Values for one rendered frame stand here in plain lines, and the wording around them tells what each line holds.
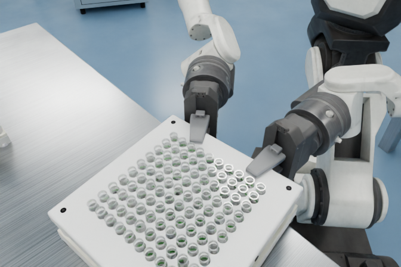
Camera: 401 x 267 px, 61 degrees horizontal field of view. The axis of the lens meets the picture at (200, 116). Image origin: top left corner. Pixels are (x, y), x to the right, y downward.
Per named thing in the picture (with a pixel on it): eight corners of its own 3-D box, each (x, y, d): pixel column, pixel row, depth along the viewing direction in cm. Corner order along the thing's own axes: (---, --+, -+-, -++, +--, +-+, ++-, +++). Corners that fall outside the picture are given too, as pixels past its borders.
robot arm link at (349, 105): (342, 159, 58) (373, 127, 64) (344, 105, 53) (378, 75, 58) (286, 138, 66) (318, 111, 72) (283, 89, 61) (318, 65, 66)
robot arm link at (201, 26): (227, 52, 66) (210, 0, 72) (194, 75, 71) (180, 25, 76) (245, 62, 71) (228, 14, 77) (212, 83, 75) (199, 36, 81)
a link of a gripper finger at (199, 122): (185, 143, 53) (191, 117, 58) (206, 145, 53) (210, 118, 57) (185, 136, 52) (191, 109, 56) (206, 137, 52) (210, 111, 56)
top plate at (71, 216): (190, 357, 34) (189, 351, 33) (50, 220, 46) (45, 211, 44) (302, 195, 48) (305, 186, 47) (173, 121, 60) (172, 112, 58)
